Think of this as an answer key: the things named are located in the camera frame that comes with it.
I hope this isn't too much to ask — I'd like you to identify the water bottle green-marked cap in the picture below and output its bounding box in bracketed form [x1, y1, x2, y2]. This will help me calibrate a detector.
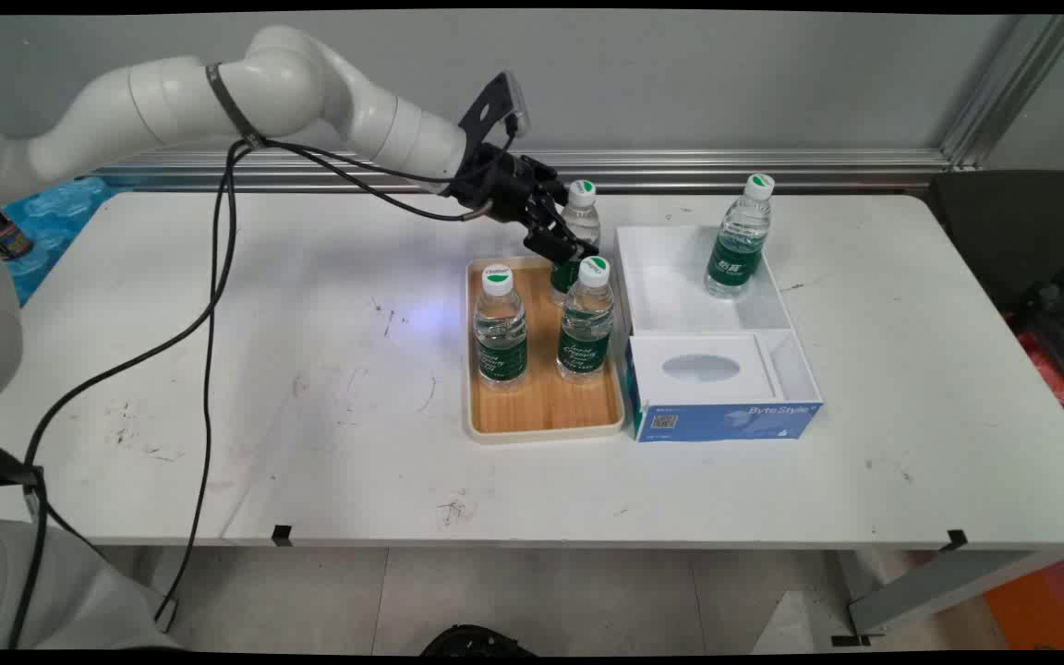
[557, 256, 616, 381]

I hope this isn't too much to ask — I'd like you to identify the black round object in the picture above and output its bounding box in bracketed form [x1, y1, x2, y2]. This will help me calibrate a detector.
[421, 625, 538, 659]

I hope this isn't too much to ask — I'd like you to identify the black cable strap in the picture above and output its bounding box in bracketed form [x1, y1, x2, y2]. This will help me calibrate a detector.
[0, 431, 46, 492]

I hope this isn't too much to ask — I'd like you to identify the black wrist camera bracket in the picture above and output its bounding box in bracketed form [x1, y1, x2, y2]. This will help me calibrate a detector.
[458, 72, 531, 141]

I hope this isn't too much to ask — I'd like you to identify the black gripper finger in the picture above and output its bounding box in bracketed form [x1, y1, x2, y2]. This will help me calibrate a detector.
[541, 185, 599, 260]
[524, 217, 587, 269]

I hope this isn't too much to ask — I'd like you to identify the aluminium frame post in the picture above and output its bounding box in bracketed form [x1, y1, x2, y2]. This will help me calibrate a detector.
[938, 14, 1064, 172]

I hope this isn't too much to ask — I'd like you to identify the aluminium frame rail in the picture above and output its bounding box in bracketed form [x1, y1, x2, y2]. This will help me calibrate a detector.
[79, 148, 955, 193]

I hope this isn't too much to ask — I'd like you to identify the wooden tray cream rim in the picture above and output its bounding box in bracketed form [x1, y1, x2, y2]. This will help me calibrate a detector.
[464, 256, 627, 445]

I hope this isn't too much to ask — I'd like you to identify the water bottle white flat cap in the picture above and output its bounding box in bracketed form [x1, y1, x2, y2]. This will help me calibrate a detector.
[474, 266, 529, 391]

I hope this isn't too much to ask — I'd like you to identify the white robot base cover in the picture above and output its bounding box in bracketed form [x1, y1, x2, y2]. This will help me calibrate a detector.
[0, 515, 184, 650]

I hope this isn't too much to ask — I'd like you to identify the red bag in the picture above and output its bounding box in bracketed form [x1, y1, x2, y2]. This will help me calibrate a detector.
[1017, 328, 1064, 426]

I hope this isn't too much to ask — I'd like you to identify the water bottle plain green label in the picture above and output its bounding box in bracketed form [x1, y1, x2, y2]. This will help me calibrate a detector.
[705, 174, 776, 299]

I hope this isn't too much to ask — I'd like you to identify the colourful small packet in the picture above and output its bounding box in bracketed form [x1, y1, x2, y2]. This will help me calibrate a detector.
[0, 209, 34, 262]

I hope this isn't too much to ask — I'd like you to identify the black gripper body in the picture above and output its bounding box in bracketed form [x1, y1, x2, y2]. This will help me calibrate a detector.
[444, 139, 571, 224]

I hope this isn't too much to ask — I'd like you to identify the grey band on arm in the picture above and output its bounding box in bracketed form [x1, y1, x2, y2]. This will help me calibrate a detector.
[206, 63, 265, 149]

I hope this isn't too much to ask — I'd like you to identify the orange box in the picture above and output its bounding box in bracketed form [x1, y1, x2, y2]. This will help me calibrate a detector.
[985, 552, 1064, 649]

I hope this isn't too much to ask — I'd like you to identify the grey table leg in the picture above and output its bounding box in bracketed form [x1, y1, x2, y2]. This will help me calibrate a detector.
[832, 550, 1064, 646]

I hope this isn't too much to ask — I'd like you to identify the water bottle blue-marked cap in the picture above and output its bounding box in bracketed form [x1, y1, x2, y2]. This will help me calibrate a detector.
[550, 180, 603, 307]

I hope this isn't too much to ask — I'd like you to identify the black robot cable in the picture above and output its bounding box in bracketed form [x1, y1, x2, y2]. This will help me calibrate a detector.
[6, 115, 524, 650]
[153, 139, 505, 634]

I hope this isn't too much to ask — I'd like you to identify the white and blue cardboard box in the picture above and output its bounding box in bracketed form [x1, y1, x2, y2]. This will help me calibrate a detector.
[614, 224, 824, 443]

